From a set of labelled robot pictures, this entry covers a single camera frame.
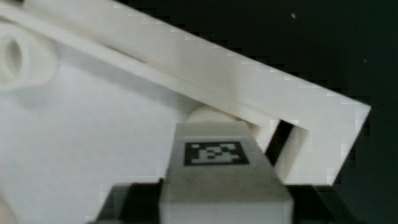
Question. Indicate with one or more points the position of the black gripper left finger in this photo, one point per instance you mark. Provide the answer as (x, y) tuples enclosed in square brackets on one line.
[(131, 204)]

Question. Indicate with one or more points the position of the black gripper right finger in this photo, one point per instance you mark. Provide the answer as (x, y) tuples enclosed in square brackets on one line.
[(319, 208)]

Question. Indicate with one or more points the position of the white square tabletop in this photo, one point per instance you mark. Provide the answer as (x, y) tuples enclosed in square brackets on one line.
[(88, 110)]

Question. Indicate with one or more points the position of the white L-shaped fence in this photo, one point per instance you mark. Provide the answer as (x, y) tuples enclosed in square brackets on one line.
[(229, 82)]

